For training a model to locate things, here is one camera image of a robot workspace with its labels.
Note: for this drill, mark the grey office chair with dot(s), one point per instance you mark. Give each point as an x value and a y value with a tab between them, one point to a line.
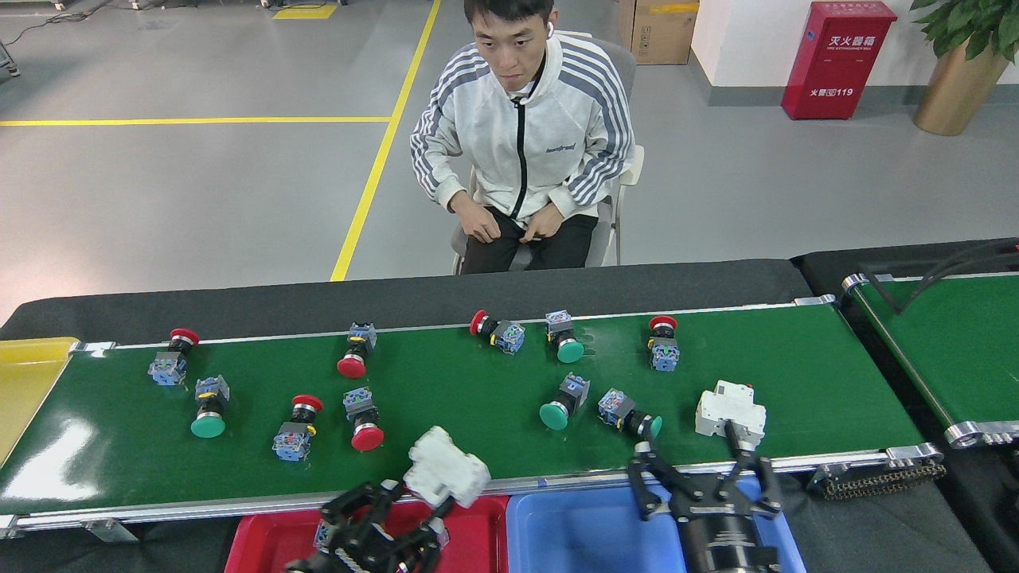
617	60

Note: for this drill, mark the person's left hand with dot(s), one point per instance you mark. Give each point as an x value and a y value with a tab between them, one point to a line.
541	227

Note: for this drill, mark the person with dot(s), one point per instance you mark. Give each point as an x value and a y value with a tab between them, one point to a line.
486	127

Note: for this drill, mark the short green conveyor belt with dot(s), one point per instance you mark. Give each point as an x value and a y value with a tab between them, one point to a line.
955	358

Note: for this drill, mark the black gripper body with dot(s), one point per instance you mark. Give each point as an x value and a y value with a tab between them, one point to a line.
724	541
358	553

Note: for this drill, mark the metal frame cart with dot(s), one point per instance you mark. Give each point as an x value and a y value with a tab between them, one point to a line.
8	60

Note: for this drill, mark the long green conveyor belt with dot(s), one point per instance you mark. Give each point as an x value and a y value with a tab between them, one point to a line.
836	374

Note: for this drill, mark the green push button switch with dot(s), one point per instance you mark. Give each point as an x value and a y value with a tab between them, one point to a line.
553	416
613	407
208	426
570	351

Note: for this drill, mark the person's right hand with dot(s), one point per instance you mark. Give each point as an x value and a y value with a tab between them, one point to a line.
476	219

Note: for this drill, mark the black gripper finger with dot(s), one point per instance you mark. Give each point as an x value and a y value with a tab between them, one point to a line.
358	501
645	493
760	489
434	541

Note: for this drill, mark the yellow plastic bin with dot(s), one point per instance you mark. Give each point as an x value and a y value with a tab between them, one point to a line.
28	390

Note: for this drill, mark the potted plant gold pot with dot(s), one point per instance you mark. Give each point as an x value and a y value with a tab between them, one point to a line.
955	95

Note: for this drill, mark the cardboard box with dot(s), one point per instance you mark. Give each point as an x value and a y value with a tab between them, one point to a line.
661	36

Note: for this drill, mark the yellow push button switch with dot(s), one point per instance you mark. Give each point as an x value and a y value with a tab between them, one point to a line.
322	535

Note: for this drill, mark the blue plastic tray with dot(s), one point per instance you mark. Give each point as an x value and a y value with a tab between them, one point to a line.
573	541

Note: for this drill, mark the red fire extinguisher cabinet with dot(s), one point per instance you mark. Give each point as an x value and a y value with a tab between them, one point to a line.
836	64

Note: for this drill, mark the white circuit breaker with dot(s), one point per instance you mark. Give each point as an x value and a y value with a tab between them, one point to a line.
446	469
728	414

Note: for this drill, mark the red plastic tray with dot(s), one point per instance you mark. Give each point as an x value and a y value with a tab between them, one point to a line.
263	549

